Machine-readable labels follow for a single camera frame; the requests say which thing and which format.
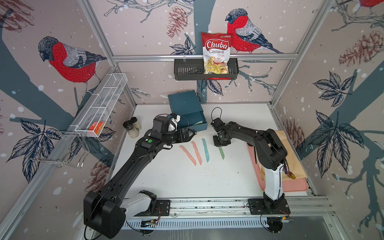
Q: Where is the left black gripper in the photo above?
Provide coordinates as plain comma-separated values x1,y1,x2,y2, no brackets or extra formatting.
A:
161,127,196,145

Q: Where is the pink fruit knife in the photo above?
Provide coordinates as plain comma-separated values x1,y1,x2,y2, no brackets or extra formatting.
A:
192,141,203,166
180,145,197,166

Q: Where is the teal fruit knife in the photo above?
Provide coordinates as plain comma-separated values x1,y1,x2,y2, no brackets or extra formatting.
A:
202,138,210,163

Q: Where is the teal yellow drawer cabinet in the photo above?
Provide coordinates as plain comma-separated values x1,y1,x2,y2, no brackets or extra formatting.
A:
168,90,208,132

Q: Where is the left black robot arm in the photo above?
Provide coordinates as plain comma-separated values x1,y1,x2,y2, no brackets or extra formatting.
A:
84,128,197,239

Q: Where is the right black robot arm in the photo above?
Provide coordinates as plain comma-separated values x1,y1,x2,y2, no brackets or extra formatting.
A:
211,118,288,210

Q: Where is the black cap shaker bottle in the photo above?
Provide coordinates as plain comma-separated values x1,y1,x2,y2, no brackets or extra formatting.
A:
123,120,139,139

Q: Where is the gold spoon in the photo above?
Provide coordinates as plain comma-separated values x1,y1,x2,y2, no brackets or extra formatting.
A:
284,163,296,180

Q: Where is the orange item in shelf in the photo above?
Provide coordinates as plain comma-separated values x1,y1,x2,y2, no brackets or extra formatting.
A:
88,122,104,134

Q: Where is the red Chuba chips bag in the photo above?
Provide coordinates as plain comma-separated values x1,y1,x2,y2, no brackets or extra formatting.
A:
202,33,232,75

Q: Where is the pink tray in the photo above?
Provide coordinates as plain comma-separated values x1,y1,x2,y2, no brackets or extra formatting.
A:
247,145,309,193

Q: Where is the metal hook rack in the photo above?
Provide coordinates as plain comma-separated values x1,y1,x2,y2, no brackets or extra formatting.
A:
31,130,90,169

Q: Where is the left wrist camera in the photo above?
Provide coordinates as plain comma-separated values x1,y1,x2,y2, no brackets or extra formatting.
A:
167,113,181,132

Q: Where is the black wall basket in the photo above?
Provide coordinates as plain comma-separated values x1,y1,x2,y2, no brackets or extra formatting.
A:
174,58,239,81

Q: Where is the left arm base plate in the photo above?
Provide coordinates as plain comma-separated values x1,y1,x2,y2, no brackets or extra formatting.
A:
136,200,171,217

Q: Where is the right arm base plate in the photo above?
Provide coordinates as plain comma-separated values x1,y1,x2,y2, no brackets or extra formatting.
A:
247,197,291,215

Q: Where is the clear wire wall shelf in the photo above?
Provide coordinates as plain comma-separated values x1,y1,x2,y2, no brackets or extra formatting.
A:
74,73,128,138

